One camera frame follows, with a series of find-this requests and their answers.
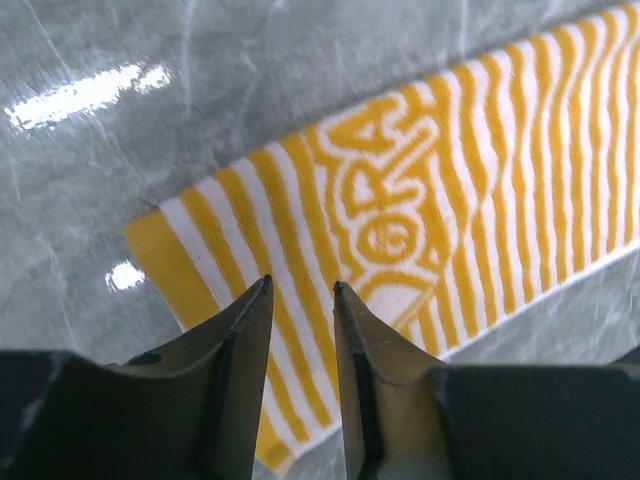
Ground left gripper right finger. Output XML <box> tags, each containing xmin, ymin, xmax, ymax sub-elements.
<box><xmin>334</xmin><ymin>282</ymin><xmax>450</xmax><ymax>479</ymax></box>

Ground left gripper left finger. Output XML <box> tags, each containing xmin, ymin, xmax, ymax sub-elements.
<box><xmin>104</xmin><ymin>276</ymin><xmax>274</xmax><ymax>479</ymax></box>

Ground yellow striped Doraemon towel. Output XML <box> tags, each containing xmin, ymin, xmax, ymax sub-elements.
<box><xmin>124</xmin><ymin>2</ymin><xmax>639</xmax><ymax>473</ymax></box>

